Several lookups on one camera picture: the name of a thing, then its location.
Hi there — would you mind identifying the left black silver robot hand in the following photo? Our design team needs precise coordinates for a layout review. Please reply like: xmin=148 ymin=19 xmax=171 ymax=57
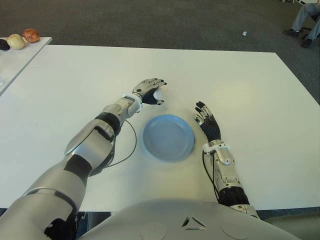
xmin=131 ymin=77 xmax=168 ymax=106

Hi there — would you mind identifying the grey robot torso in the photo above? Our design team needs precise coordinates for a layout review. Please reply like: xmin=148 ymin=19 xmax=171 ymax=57
xmin=77 ymin=197 xmax=320 ymax=240

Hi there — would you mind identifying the black office chair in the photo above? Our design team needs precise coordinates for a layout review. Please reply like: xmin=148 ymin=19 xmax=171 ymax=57
xmin=301 ymin=13 xmax=320 ymax=38

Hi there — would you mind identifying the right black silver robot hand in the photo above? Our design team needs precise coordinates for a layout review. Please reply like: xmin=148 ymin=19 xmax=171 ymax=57
xmin=193 ymin=100 xmax=223 ymax=142

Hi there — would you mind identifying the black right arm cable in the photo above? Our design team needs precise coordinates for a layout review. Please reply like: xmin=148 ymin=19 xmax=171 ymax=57
xmin=202 ymin=151 xmax=221 ymax=201

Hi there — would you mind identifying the reddish brown bread roll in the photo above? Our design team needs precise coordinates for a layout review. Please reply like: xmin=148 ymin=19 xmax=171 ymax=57
xmin=21 ymin=28 xmax=41 ymax=43

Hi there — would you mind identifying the beige round bread roll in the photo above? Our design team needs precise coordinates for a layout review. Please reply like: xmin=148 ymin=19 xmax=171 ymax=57
xmin=6 ymin=33 xmax=26 ymax=50

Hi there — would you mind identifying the seated person in jeans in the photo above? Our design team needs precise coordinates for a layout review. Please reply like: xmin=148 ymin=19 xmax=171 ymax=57
xmin=283 ymin=0 xmax=320 ymax=48

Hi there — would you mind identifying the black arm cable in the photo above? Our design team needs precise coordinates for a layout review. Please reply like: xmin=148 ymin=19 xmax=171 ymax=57
xmin=89 ymin=117 xmax=138 ymax=177
xmin=202 ymin=151 xmax=221 ymax=201

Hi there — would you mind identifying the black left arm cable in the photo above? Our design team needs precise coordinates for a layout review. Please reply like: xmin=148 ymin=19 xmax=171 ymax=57
xmin=89 ymin=117 xmax=138 ymax=177

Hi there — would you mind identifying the blue round plate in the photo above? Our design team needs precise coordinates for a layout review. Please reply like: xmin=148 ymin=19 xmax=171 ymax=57
xmin=142 ymin=114 xmax=195 ymax=162

